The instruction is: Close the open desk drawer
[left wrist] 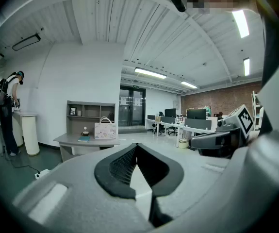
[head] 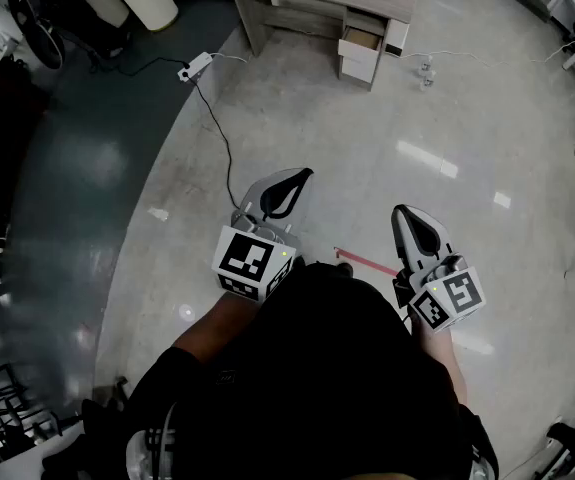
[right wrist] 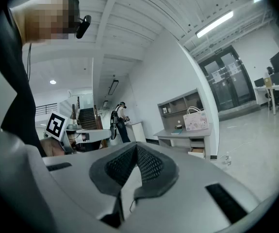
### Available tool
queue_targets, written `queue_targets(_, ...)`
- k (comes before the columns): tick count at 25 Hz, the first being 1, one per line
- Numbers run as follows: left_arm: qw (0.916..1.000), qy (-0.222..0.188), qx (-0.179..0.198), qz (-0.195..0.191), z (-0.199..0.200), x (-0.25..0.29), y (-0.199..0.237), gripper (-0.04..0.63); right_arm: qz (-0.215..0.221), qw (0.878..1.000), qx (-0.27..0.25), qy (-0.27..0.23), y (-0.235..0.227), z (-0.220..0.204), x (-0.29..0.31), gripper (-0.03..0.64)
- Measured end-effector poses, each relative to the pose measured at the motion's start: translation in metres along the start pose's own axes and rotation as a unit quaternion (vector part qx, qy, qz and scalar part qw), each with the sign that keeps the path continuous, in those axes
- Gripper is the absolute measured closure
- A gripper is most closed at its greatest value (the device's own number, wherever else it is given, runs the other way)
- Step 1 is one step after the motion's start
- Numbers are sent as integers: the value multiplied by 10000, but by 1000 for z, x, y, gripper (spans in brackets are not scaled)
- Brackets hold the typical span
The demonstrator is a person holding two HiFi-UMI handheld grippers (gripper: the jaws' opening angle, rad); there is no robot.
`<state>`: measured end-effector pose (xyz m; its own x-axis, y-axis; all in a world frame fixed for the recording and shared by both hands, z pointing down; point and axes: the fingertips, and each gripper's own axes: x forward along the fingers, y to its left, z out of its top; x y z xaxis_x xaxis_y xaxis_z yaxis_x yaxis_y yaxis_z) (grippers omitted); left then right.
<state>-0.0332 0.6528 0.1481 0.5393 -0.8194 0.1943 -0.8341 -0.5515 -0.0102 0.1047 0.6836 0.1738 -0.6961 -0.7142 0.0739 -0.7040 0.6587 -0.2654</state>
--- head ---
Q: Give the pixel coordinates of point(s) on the black floor fan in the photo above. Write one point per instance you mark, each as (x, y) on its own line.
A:
(37, 23)

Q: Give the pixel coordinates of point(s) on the person's right forearm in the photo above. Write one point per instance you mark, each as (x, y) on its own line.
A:
(442, 353)

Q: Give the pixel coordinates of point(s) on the white paper scrap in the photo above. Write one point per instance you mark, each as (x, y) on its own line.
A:
(158, 213)

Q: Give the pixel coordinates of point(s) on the red floor tape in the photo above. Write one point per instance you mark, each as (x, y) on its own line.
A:
(367, 262)

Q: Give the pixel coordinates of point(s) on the wooden drawer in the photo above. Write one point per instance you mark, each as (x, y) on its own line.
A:
(359, 63)

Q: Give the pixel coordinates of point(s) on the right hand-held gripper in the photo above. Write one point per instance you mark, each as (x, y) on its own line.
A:
(459, 293)

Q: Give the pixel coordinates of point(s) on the person's left forearm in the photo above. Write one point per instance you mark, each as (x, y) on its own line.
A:
(217, 325)

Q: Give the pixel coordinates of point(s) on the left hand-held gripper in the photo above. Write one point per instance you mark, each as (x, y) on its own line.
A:
(244, 263)

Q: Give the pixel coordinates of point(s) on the white power strip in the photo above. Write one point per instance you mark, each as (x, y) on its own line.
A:
(194, 66)

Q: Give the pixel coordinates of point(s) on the person's black shirt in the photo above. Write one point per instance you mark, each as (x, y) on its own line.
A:
(327, 378)

